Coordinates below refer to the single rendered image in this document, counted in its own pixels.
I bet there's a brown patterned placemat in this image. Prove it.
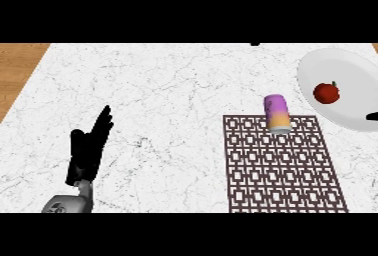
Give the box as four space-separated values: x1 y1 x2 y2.
221 114 349 214

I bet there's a purple and orange can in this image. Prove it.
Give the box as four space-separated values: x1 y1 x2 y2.
262 93 292 135

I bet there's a white round plate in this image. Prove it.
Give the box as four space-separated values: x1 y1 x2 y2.
295 47 378 133

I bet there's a red bell pepper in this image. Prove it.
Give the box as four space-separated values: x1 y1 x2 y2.
312 80 340 105

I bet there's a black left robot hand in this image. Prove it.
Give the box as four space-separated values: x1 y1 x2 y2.
64 104 115 187

